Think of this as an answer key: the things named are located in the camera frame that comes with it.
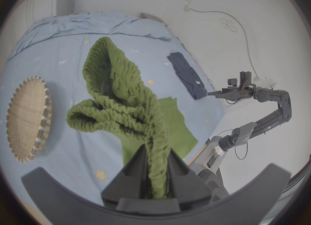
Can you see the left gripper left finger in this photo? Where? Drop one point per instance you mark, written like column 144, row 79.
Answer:
column 128, row 182

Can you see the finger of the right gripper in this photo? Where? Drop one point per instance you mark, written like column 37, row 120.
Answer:
column 216, row 93
column 221, row 97

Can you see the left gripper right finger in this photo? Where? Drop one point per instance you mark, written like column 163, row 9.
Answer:
column 187, row 185

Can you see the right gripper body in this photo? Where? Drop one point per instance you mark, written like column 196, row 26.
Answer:
column 237, row 94

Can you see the green shorts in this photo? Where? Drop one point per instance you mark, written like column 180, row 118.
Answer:
column 121, row 93

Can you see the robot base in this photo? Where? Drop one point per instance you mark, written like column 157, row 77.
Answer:
column 213, row 151

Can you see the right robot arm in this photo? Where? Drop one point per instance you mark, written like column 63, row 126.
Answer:
column 279, row 102

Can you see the round woven basket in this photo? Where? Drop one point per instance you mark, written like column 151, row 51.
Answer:
column 26, row 119

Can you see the dark blue T-shirt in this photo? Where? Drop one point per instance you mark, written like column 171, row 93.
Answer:
column 187, row 78

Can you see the pale blue quilt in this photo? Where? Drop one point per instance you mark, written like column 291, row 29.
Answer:
column 97, row 25

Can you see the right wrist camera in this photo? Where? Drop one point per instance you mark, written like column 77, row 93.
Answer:
column 232, row 82

